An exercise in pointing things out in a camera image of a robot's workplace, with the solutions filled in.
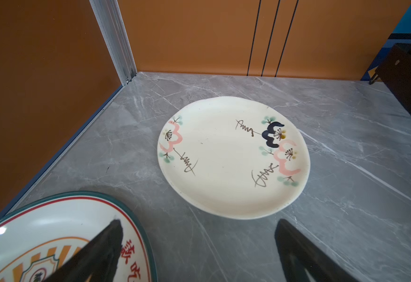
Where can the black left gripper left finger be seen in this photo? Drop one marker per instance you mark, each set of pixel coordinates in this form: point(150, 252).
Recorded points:
point(97, 261)

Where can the orange sunburst plate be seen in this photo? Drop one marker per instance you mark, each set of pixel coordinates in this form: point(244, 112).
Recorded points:
point(40, 238)

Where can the aluminium corner post left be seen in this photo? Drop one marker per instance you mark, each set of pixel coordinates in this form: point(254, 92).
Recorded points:
point(109, 18)

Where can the cream floral plate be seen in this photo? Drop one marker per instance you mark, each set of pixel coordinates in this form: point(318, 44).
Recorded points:
point(234, 158)

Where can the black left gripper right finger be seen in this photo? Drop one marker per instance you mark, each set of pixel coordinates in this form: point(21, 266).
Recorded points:
point(302, 260)

